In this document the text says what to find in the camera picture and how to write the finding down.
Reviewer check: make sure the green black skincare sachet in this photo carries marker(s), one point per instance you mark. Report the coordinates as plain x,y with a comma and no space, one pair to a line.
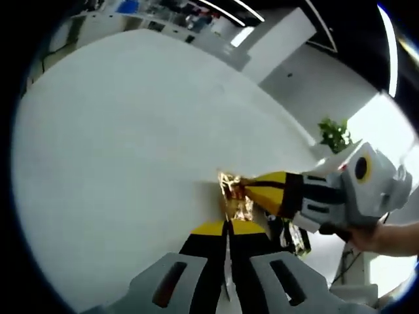
294,238

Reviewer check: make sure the gold foil skincare sachet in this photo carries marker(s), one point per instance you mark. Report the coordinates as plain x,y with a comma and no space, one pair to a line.
242,212

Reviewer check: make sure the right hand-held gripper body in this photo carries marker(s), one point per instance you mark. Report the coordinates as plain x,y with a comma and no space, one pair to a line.
379,189

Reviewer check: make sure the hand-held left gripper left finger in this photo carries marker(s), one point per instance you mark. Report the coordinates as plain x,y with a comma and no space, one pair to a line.
203,261

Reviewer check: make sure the blue bin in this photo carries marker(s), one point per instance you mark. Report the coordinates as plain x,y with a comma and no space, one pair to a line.
129,5

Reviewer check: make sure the white ceiling light strip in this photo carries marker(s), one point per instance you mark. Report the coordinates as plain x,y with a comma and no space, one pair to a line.
393,75

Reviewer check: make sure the white counter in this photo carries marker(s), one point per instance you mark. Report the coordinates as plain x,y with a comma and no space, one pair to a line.
226,49

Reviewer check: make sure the person's right hand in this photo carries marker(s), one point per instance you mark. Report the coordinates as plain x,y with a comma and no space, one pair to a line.
366,238

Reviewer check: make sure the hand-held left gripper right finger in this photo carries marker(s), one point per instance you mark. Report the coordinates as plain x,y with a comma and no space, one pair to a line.
252,271

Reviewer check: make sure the bright window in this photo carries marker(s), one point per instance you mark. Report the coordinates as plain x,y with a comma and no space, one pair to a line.
376,124

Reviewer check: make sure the potted green plant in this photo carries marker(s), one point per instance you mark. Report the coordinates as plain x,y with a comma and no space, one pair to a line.
334,134

